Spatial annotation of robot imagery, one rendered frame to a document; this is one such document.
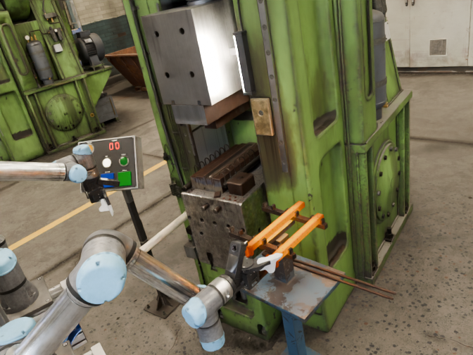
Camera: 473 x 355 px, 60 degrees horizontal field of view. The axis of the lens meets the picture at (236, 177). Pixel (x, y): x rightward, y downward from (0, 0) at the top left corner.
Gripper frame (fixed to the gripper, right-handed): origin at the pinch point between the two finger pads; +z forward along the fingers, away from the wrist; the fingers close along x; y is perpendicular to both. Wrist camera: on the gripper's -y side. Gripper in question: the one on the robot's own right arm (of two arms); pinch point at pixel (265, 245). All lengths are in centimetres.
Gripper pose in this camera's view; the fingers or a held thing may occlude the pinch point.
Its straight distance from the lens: 139.5
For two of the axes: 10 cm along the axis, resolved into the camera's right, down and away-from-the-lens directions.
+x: 7.3, 1.7, -6.6
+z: 6.6, -4.4, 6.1
